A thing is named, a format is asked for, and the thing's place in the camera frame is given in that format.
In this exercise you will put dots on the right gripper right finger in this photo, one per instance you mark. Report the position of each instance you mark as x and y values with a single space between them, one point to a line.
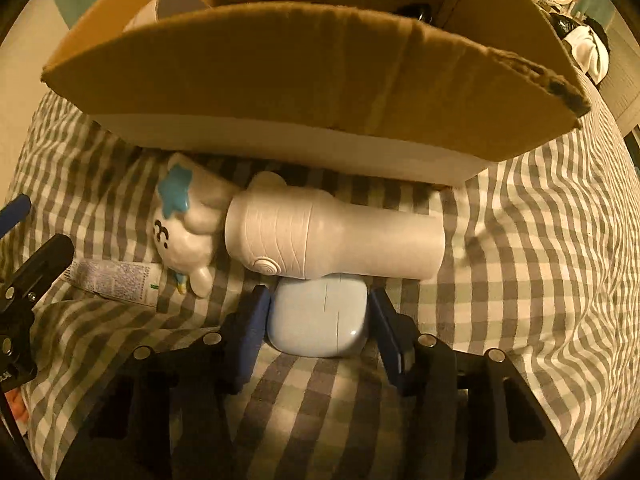
401 345

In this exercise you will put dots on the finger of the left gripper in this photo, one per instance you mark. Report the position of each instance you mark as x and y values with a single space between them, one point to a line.
35 277
14 213

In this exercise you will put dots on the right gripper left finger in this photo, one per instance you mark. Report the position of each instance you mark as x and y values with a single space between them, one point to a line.
233 349

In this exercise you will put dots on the light blue case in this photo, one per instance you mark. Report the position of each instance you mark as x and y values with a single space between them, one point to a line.
322 318

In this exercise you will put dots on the white toothpaste tube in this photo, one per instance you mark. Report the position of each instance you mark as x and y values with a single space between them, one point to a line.
136 283

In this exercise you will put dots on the white handheld device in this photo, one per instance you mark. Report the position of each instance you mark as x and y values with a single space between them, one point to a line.
273 228

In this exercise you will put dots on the white tape roll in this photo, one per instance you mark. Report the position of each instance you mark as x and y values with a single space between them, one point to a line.
158 10

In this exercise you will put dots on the black square object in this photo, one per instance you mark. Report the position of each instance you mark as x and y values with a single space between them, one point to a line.
420 11

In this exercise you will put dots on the left hand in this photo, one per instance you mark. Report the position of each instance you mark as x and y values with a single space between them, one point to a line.
17 405

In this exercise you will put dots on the white blue plush toy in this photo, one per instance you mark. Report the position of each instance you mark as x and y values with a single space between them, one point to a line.
187 220

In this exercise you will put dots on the grey checked bed quilt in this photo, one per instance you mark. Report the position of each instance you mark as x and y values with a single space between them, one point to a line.
541 260

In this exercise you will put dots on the brown cardboard box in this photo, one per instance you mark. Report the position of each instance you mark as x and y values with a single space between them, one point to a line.
337 84

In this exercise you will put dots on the white garment on chair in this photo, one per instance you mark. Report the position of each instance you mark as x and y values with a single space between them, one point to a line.
589 52

